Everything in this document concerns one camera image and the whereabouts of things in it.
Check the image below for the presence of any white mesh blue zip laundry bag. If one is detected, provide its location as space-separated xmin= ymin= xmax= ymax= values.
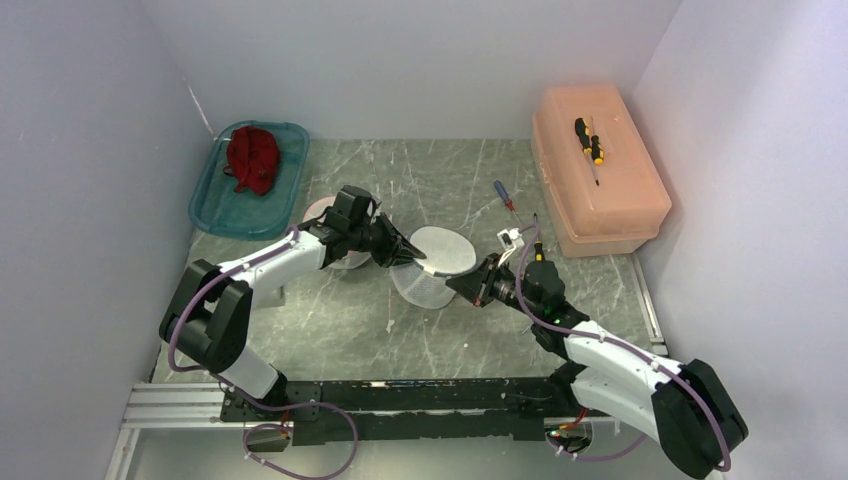
xmin=389 ymin=226 xmax=477 ymax=310

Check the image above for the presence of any black yellow screwdriver on table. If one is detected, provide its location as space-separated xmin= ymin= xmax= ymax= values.
xmin=533 ymin=212 xmax=546 ymax=262

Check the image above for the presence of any blue red handle screwdriver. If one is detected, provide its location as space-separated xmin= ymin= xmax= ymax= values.
xmin=493 ymin=180 xmax=522 ymax=226

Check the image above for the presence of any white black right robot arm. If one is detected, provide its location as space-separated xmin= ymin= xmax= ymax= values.
xmin=446 ymin=254 xmax=749 ymax=479

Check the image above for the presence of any teal plastic tray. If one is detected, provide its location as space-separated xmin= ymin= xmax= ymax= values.
xmin=188 ymin=120 xmax=310 ymax=240

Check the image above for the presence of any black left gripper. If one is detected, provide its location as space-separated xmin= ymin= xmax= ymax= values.
xmin=348 ymin=213 xmax=426 ymax=269

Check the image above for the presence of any orange translucent plastic storage box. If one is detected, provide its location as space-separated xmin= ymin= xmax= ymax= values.
xmin=531 ymin=85 xmax=672 ymax=258

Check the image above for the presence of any black yellow screwdriver on box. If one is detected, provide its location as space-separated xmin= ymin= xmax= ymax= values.
xmin=574 ymin=117 xmax=604 ymax=186

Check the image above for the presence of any aluminium extrusion rail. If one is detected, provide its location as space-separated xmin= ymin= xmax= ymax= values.
xmin=105 ymin=383 xmax=224 ymax=479

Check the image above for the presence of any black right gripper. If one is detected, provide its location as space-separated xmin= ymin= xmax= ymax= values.
xmin=446 ymin=252 xmax=542 ymax=319

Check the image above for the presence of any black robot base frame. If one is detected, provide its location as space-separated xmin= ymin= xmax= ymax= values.
xmin=220 ymin=362 xmax=583 ymax=446

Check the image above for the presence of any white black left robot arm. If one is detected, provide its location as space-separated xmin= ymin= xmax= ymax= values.
xmin=159 ymin=185 xmax=426 ymax=420

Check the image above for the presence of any green label clear bit case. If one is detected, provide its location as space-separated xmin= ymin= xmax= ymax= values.
xmin=253 ymin=286 xmax=285 ymax=310

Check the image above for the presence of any pink zip mesh laundry bag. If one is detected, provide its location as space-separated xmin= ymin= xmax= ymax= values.
xmin=302 ymin=196 xmax=371 ymax=270

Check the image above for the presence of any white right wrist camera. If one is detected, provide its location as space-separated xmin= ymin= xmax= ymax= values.
xmin=497 ymin=228 xmax=526 ymax=266

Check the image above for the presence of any red cloth garment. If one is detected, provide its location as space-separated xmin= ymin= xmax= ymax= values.
xmin=222 ymin=126 xmax=281 ymax=196

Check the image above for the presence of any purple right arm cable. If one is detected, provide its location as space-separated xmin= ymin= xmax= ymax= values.
xmin=513 ymin=221 xmax=733 ymax=473

